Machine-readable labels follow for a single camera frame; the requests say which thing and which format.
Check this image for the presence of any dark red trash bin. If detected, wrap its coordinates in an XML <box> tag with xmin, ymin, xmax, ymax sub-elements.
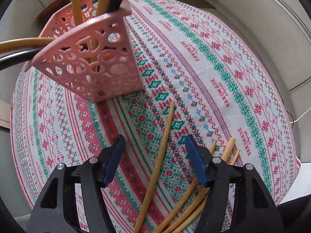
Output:
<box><xmin>36</xmin><ymin>0</ymin><xmax>70</xmax><ymax>20</ymax></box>

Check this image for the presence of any patterned striped tablecloth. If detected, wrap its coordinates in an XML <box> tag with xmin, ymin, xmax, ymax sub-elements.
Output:
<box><xmin>10</xmin><ymin>0</ymin><xmax>302</xmax><ymax>233</ymax></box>

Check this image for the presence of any pink perforated plastic basket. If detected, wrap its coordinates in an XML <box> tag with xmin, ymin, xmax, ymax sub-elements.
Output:
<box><xmin>24</xmin><ymin>0</ymin><xmax>144</xmax><ymax>102</ymax></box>

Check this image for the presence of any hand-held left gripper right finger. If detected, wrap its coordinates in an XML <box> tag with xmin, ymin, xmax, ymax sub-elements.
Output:
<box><xmin>185</xmin><ymin>135</ymin><xmax>284</xmax><ymax>233</ymax></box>

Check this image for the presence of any white cable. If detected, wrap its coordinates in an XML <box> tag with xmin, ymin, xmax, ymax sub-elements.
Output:
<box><xmin>290</xmin><ymin>111</ymin><xmax>311</xmax><ymax>125</ymax></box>

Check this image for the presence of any light wooden panel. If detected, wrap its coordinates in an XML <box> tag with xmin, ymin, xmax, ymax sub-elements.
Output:
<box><xmin>0</xmin><ymin>99</ymin><xmax>11</xmax><ymax>130</ymax></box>

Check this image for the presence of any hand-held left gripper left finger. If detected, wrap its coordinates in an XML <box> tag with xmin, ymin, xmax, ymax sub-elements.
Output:
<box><xmin>28</xmin><ymin>135</ymin><xmax>126</xmax><ymax>233</ymax></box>

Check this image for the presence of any pile of bamboo chopsticks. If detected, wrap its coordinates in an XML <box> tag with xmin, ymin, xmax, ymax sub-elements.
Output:
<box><xmin>153</xmin><ymin>137</ymin><xmax>241</xmax><ymax>233</ymax></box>

